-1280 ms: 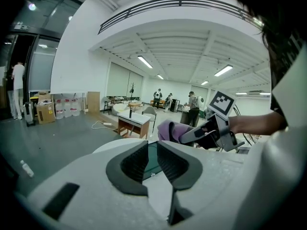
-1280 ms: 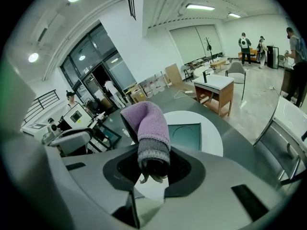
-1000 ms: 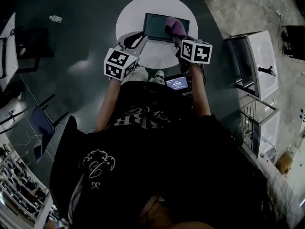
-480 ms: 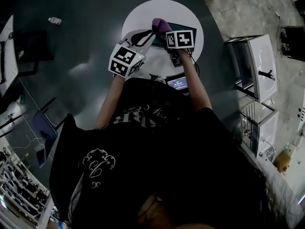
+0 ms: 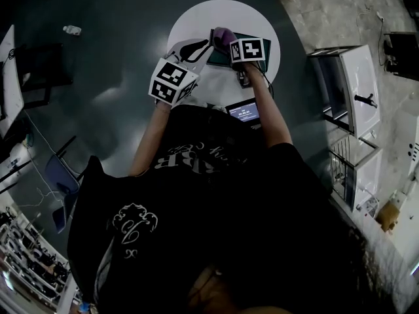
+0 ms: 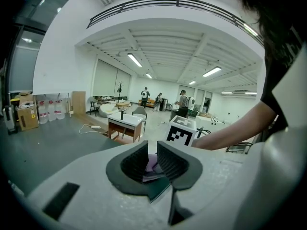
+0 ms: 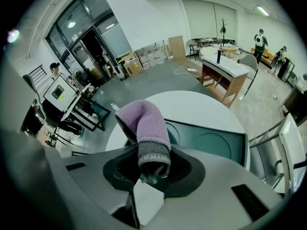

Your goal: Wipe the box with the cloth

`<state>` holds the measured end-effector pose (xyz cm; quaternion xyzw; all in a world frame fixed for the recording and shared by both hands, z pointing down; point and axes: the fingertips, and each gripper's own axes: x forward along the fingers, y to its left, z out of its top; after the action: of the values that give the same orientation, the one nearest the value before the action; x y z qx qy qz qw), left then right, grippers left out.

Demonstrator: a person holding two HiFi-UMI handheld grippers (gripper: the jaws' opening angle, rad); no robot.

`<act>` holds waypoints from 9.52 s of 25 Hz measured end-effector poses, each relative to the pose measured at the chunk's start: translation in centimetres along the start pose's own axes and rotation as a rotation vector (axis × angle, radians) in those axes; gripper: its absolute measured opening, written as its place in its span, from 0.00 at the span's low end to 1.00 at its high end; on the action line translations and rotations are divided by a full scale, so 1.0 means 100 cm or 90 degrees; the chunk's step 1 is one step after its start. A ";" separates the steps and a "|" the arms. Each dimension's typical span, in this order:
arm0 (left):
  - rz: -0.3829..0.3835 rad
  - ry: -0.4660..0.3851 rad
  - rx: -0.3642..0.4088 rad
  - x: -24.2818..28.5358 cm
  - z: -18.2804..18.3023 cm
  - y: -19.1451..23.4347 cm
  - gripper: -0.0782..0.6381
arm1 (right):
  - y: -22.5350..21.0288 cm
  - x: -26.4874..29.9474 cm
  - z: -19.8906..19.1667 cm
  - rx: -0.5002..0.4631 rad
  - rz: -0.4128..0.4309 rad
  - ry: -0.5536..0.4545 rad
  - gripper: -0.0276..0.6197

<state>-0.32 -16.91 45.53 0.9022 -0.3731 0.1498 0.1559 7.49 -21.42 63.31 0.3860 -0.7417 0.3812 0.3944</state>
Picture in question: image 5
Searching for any black faucet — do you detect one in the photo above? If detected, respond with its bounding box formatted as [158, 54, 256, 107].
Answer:
[354, 93, 378, 109]

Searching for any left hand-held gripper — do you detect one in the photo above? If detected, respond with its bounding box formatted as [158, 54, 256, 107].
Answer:
[149, 39, 216, 107]

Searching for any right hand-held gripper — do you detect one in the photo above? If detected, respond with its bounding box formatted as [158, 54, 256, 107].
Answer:
[228, 37, 265, 89]

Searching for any purple cloth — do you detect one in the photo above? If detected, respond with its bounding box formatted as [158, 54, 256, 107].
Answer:
[212, 26, 238, 54]

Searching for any black frame glass cabinet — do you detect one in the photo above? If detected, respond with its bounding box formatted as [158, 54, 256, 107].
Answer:
[14, 43, 73, 110]

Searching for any blue chair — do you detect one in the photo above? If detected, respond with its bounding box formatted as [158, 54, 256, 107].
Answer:
[44, 135, 86, 234]

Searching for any brown cardboard box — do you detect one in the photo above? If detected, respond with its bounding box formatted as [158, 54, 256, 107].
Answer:
[375, 200, 402, 232]

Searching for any white shelf of devices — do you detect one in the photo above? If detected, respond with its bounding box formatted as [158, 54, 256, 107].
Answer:
[0, 207, 79, 314]

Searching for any white appliance with round holes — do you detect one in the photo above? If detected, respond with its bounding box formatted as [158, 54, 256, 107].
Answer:
[404, 116, 419, 192]

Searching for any white cabinet with metal rack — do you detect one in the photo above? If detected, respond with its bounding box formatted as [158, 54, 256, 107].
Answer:
[329, 134, 384, 213]

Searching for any person's left forearm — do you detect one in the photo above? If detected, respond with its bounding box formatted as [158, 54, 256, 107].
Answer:
[128, 101, 173, 178]

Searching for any person's right forearm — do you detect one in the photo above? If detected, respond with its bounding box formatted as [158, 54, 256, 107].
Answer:
[244, 60, 294, 148]

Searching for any black frame table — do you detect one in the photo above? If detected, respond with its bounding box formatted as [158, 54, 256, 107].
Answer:
[382, 31, 419, 78]

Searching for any person's black printed shirt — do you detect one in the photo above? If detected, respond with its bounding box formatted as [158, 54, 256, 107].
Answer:
[67, 105, 371, 314]

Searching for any white vanity cabinet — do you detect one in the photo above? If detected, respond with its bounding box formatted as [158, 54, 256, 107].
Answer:
[307, 44, 381, 139]

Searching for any dark green box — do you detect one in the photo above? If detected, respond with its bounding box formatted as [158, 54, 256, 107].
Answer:
[206, 27, 273, 75]

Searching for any white desk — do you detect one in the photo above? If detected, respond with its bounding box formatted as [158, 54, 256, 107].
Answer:
[0, 24, 26, 140]

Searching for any small black display screen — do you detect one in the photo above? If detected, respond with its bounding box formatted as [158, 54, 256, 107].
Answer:
[225, 97, 262, 129]

